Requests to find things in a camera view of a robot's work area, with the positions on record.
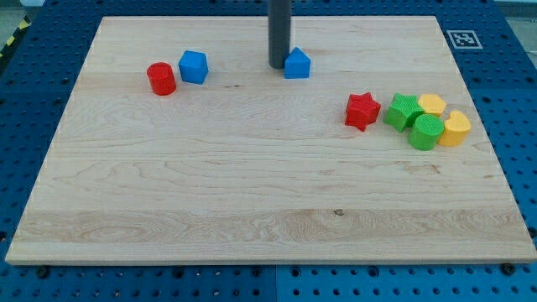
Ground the green cylinder block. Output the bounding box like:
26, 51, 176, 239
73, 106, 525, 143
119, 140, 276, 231
408, 114, 445, 151

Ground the light wooden board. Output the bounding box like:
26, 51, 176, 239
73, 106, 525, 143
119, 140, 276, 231
6, 16, 536, 266

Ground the red cylinder block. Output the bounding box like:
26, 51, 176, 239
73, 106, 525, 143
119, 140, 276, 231
146, 62, 176, 96

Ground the white fiducial marker tag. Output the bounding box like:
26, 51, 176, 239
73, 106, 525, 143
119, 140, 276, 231
447, 29, 482, 49

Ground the blue triangle block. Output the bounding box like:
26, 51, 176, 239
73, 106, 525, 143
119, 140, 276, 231
284, 47, 311, 79

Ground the yellow heart block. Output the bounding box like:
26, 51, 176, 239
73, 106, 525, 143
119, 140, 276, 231
437, 111, 472, 147

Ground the blue cube block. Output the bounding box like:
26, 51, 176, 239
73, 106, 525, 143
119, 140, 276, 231
178, 50, 209, 85

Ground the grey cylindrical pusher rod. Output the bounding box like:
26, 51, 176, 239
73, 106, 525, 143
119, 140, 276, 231
268, 0, 291, 69

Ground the black yellow hazard tape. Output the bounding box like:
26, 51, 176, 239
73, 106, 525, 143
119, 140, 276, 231
1, 15, 32, 60

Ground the green star block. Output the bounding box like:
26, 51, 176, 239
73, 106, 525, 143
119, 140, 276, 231
383, 93, 424, 133

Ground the yellow pentagon block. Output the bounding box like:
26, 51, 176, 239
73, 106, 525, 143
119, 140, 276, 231
418, 94, 446, 117

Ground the red star block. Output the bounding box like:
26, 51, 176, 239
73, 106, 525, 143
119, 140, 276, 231
345, 92, 381, 132

